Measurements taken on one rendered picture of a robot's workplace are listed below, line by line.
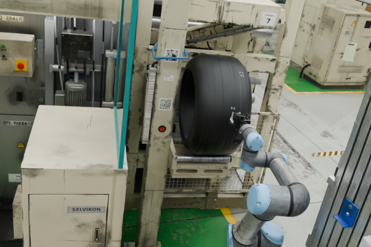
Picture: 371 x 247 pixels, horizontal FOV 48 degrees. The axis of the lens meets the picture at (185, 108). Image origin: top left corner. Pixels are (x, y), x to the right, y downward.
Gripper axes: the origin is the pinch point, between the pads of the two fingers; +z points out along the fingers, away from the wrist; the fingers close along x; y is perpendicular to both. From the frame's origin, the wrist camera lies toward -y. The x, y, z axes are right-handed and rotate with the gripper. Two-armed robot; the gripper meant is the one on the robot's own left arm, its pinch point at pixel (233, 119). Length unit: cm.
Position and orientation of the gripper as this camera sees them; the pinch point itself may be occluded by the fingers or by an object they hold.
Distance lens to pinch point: 223.5
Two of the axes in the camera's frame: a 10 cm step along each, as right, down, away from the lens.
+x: -9.7, -0.4, -2.2
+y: 1.2, -9.3, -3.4
